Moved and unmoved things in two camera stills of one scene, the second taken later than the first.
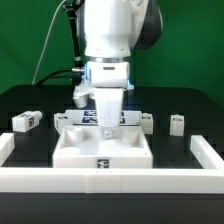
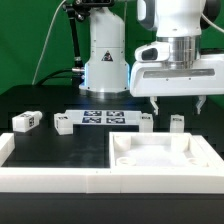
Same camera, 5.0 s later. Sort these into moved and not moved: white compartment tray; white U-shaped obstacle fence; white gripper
Moved: white compartment tray; white gripper
Not moved: white U-shaped obstacle fence
